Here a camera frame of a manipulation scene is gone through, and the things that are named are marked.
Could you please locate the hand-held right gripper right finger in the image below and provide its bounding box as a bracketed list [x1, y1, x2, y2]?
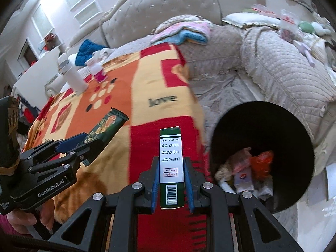
[183, 157, 297, 252]

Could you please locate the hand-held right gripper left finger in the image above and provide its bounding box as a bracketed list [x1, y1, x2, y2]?
[49, 156, 161, 252]

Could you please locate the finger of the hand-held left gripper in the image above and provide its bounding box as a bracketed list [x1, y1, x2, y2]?
[20, 133, 89, 163]
[26, 140, 105, 175]

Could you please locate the dark green medicine box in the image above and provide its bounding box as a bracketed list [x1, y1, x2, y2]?
[159, 126, 185, 210]

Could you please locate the dark green snack packet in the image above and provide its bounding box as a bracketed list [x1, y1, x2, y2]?
[80, 108, 130, 167]

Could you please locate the long white red-blue-logo box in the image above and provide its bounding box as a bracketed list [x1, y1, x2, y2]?
[234, 172, 255, 193]

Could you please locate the black trash bin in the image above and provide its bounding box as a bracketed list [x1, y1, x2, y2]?
[211, 101, 315, 214]

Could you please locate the person's left hand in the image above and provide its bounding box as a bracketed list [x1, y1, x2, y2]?
[5, 198, 57, 239]

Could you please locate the beige upholstered bolster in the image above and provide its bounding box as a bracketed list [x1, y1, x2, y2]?
[45, 75, 67, 96]

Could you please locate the beige thermos bottle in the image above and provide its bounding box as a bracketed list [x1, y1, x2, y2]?
[58, 53, 88, 95]

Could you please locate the red crumpled plastic bag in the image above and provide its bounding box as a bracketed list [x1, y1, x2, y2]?
[249, 151, 274, 180]

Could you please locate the white pink-label pill bottle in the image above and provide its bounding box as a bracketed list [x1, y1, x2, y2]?
[85, 58, 108, 83]

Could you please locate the blue cloth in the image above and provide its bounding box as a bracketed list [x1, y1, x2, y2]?
[75, 40, 109, 67]

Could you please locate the orange red printed blanket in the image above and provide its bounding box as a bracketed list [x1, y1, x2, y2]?
[24, 43, 208, 252]

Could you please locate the white cloth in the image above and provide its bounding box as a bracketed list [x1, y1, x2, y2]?
[92, 49, 116, 65]

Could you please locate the grey quilted bedspread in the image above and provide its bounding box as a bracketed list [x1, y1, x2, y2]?
[178, 25, 336, 163]

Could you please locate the blue folded blanket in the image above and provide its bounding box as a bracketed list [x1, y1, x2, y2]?
[178, 29, 209, 45]

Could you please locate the pink folded quilt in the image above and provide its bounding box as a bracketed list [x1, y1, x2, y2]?
[151, 21, 213, 45]

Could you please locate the floral pillow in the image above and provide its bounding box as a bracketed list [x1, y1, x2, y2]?
[157, 14, 205, 28]

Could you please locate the beige tufted headboard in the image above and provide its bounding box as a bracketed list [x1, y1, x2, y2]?
[66, 0, 265, 49]

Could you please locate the white frilled pillow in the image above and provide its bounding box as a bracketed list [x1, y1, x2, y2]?
[222, 12, 282, 29]

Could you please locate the white purple toy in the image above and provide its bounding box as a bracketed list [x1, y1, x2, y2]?
[294, 41, 317, 67]

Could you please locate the clear bag with red label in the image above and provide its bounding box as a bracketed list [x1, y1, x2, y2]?
[280, 9, 300, 41]

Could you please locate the green plush toy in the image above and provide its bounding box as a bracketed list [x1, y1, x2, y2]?
[298, 21, 313, 33]

